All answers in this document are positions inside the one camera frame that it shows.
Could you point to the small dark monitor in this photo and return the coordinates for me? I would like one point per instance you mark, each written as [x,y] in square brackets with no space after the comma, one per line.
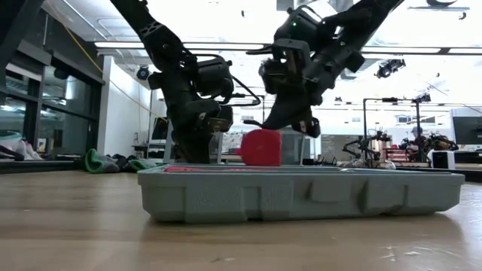
[160,130]

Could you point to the black computer monitor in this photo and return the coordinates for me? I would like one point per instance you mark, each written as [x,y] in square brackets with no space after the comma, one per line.
[468,130]

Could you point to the black aluminium table frame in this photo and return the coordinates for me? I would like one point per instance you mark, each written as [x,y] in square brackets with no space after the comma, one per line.
[37,165]

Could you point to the white patterned board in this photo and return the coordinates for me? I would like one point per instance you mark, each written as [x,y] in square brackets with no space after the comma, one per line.
[230,142]

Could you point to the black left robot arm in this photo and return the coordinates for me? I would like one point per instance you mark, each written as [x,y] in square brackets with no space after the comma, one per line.
[158,34]

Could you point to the background robot station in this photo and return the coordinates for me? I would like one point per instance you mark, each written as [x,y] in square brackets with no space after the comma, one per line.
[433,143]

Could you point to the red tape measure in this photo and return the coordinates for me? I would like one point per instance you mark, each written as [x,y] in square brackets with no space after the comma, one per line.
[261,148]

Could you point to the long ceiling light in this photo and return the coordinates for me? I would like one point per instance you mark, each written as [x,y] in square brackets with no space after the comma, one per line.
[120,44]
[226,46]
[414,50]

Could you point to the grey mesh office chair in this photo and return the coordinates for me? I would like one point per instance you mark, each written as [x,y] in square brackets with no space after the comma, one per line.
[168,143]

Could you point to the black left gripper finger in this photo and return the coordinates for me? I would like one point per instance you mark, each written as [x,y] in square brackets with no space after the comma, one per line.
[202,147]
[184,147]

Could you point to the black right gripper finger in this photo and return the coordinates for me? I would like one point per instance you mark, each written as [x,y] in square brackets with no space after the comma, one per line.
[307,124]
[282,116]

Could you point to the grey plastic tool case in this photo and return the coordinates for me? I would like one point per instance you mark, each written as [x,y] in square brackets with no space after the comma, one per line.
[301,195]

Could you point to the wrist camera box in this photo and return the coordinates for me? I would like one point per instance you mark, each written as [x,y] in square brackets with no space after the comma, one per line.
[286,67]
[222,118]

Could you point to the white box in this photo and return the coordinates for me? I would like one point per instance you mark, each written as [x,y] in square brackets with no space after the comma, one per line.
[442,160]

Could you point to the black ceiling spotlight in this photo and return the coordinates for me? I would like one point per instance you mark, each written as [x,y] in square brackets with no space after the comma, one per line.
[389,67]

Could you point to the pile of white cloth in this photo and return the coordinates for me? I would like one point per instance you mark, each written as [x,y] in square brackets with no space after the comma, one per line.
[15,145]

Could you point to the black gantry frame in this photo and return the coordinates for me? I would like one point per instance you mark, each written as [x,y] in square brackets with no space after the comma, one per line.
[364,116]

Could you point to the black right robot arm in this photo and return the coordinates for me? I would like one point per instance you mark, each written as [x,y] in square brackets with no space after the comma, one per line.
[357,19]

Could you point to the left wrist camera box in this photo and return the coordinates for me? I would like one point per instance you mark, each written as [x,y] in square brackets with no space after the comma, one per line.
[222,118]

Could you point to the round black wall device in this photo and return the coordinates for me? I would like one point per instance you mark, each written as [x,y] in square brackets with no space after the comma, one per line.
[144,73]

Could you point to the black camera stand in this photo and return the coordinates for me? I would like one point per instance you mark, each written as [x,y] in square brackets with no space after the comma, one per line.
[418,113]

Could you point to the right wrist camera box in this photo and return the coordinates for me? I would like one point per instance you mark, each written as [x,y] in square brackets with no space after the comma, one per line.
[286,67]

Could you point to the background black robot arm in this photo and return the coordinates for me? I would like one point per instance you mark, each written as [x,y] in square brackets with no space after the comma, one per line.
[361,145]

